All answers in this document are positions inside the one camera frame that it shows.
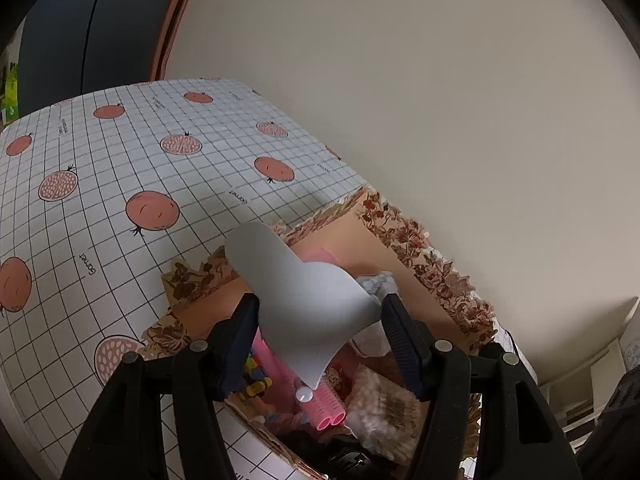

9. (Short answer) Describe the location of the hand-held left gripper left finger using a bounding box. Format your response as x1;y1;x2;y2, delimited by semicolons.
60;292;261;480

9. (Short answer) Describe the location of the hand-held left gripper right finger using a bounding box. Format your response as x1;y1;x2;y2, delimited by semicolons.
380;292;583;480

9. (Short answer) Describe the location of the colourful plastic block toy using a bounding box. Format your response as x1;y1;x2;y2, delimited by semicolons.
242;352;275;397

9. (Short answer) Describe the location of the bag of cotton swabs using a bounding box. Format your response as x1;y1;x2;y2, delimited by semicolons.
345;364;426;461

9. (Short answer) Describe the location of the white paper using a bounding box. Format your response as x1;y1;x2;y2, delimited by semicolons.
350;271;401;357

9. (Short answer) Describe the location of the pastel pipe cleaner figure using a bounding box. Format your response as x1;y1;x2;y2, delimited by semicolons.
235;395;306;428

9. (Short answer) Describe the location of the white heart-shaped paper card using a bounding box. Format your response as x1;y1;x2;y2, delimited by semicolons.
224;222;383;403

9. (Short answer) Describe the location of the pink hair roller clip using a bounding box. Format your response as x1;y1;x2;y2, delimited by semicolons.
250;330;348;433

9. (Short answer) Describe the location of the floral cardboard gift box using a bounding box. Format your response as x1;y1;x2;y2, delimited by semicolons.
142;185;501;480

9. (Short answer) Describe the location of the black toy car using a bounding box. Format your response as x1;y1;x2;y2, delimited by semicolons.
320;447;373;480

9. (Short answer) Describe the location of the fruit print checkered desktop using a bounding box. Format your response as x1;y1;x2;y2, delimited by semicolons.
0;77;538;480

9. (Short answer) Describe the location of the white shelf unit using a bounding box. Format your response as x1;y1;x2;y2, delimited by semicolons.
537;297;640;453

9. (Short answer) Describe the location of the dark door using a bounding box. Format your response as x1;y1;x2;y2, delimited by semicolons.
17;0;186;121

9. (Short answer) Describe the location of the green packet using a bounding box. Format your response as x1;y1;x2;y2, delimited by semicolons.
1;62;21;123

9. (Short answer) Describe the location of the pink door frame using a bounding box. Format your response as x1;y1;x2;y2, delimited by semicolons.
150;0;196;83

